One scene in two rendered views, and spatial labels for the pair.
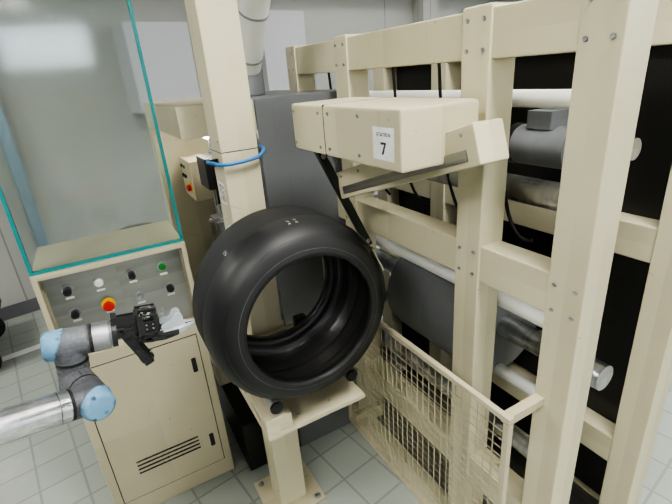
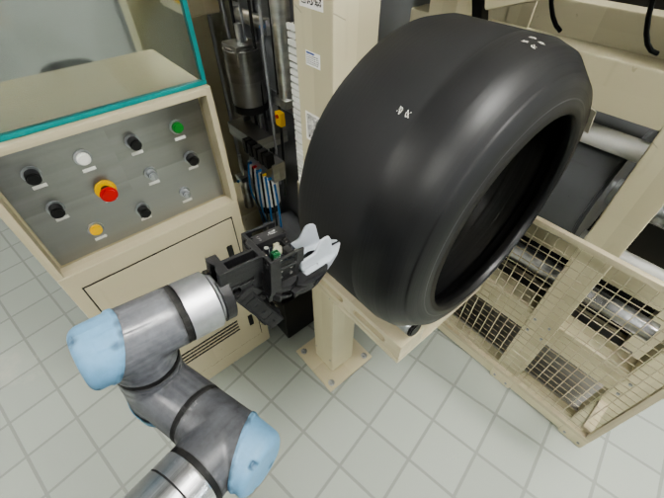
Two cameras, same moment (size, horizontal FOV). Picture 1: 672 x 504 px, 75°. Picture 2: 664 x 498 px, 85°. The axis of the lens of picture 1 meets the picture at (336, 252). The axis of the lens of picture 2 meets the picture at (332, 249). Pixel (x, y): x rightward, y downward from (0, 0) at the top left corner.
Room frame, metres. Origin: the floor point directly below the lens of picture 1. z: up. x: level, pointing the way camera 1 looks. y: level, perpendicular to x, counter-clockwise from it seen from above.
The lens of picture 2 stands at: (0.70, 0.52, 1.65)
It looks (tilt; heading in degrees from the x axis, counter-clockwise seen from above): 46 degrees down; 347
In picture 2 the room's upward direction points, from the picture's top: straight up
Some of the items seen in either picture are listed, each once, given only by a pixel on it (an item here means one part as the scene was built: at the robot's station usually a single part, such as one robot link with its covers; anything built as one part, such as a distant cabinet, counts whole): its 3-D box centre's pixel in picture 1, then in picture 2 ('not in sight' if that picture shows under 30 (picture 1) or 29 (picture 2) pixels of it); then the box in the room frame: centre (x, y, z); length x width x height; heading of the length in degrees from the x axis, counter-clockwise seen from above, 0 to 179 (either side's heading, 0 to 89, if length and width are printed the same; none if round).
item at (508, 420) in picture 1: (406, 418); (505, 300); (1.28, -0.21, 0.65); 0.90 x 0.02 x 0.70; 28
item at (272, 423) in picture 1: (260, 393); (362, 299); (1.26, 0.31, 0.83); 0.36 x 0.09 x 0.06; 28
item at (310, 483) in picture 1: (289, 489); (333, 353); (1.54, 0.32, 0.01); 0.27 x 0.27 x 0.02; 28
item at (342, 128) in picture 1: (371, 127); not in sight; (1.36, -0.14, 1.71); 0.61 x 0.25 x 0.15; 28
